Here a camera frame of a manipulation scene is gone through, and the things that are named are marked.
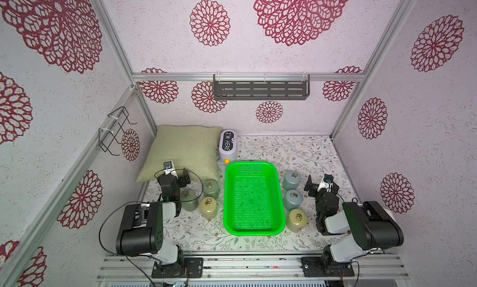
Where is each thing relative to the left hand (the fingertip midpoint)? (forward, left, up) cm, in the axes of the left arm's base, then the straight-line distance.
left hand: (175, 171), depth 93 cm
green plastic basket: (-13, -39, -9) cm, 42 cm away
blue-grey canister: (-4, -58, -2) cm, 58 cm away
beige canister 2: (-24, -56, 0) cm, 61 cm away
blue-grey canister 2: (-15, -57, -2) cm, 59 cm away
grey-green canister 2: (-13, -8, 0) cm, 15 cm away
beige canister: (-19, -19, 0) cm, 26 cm away
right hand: (-4, -71, +2) cm, 71 cm away
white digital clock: (+16, -26, 0) cm, 31 cm away
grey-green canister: (-9, -19, -1) cm, 21 cm away
